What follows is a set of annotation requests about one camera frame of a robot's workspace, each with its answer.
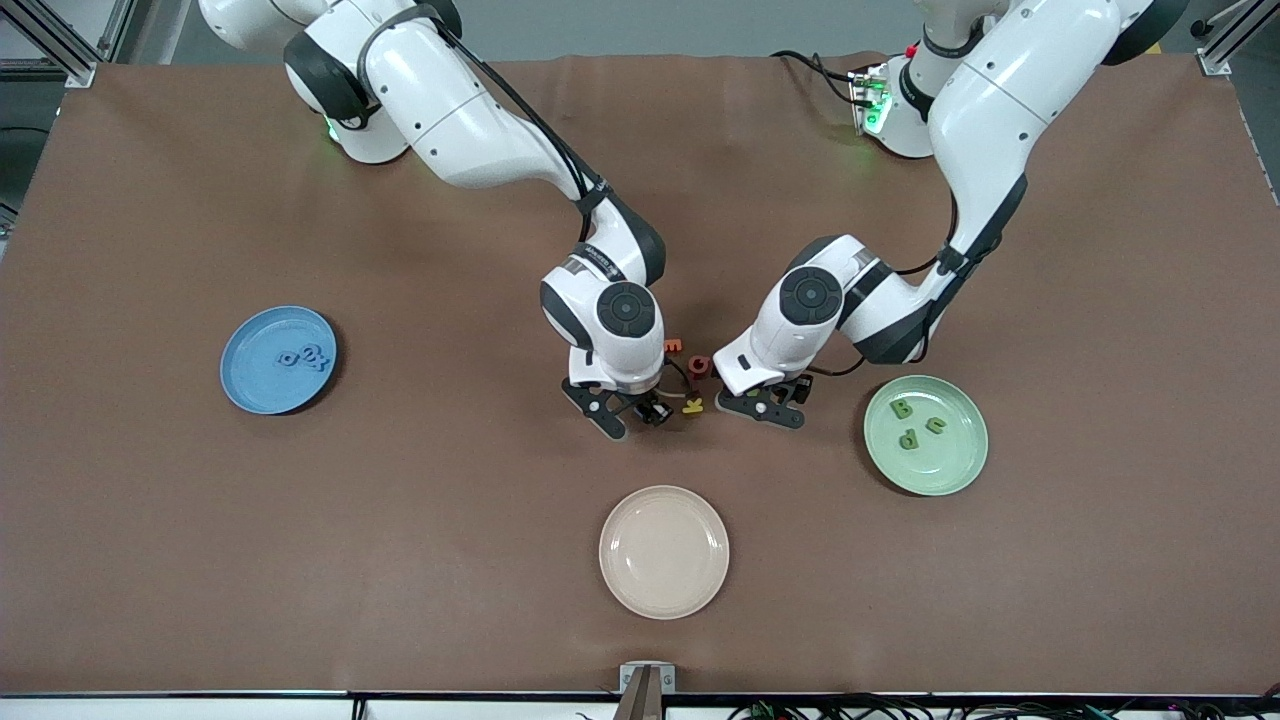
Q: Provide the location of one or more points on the aluminium frame profile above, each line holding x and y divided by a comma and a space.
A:
50, 55
1225, 45

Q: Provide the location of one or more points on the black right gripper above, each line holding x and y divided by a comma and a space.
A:
648, 401

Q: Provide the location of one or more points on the blue plate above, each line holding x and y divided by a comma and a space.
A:
255, 385

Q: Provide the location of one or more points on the cream plate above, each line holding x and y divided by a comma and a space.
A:
664, 552

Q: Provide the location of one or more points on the grey metal bracket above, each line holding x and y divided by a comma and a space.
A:
647, 680

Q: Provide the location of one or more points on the red foam letter Q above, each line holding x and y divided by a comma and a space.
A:
697, 367

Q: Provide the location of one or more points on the metal connector box green light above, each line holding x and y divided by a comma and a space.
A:
870, 100

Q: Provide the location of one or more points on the green foam letter B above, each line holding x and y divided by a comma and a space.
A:
899, 408

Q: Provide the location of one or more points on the brown table cover mat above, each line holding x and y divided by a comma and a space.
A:
400, 500

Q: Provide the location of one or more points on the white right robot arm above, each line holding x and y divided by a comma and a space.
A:
450, 110

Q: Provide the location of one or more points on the green foam letter P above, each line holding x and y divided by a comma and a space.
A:
913, 442

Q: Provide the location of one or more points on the white table edge rail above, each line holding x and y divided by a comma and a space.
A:
200, 709

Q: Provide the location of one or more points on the green plate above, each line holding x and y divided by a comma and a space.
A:
940, 465

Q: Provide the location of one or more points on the blue foam letter G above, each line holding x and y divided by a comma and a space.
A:
307, 350

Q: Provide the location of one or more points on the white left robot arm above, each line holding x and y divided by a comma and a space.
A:
1000, 90

